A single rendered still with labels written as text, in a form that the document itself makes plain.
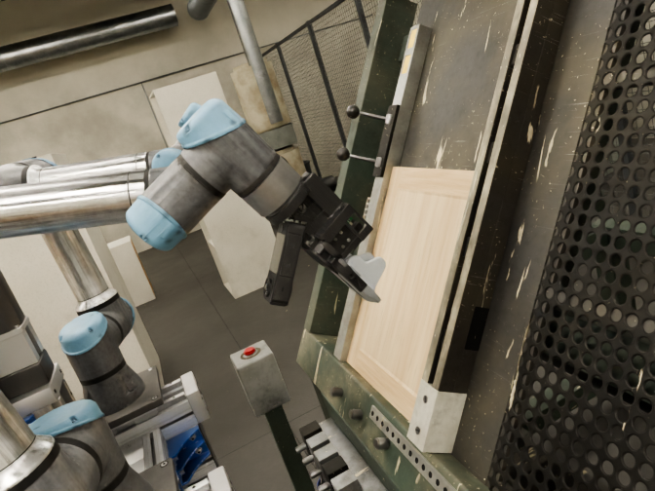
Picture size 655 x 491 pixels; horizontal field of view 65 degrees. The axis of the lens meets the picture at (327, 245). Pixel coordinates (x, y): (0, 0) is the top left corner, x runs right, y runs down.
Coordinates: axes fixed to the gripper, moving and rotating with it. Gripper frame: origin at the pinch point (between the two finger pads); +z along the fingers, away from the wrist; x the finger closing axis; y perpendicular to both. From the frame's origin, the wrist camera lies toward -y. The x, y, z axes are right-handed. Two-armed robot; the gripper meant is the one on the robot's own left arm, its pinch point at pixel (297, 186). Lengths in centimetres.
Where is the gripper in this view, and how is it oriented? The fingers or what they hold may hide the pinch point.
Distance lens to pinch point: 145.4
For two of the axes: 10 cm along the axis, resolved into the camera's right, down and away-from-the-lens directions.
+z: 8.0, 4.9, 3.6
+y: 3.3, 1.5, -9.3
